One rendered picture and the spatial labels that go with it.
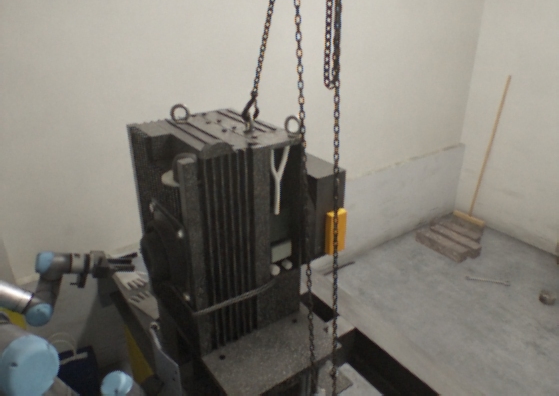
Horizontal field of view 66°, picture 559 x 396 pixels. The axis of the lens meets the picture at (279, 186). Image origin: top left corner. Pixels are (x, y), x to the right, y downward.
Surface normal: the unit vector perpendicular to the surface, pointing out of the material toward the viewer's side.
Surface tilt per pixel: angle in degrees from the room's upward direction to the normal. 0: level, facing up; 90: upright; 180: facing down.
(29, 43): 90
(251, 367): 0
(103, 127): 90
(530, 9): 90
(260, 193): 90
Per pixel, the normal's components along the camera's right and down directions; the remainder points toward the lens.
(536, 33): -0.81, 0.24
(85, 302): 0.58, 0.33
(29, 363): 0.88, 0.07
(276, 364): 0.00, -0.91
